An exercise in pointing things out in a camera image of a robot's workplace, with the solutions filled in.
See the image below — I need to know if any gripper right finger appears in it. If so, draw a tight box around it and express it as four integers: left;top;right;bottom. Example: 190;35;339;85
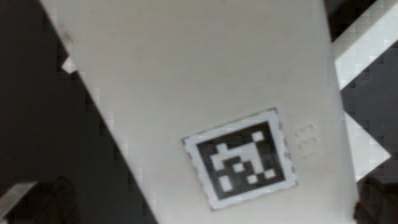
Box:
353;177;398;224

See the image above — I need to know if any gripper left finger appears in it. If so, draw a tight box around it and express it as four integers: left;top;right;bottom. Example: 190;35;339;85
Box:
0;176;79;224

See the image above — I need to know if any small white cabinet block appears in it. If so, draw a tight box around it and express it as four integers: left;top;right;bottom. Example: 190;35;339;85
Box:
39;0;357;224

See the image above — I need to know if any white cabinet body box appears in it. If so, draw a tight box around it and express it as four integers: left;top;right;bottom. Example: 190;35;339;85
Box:
334;58;390;180

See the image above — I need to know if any white L-shaped fence wall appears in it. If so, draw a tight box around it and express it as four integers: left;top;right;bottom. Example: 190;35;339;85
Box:
332;0;398;88

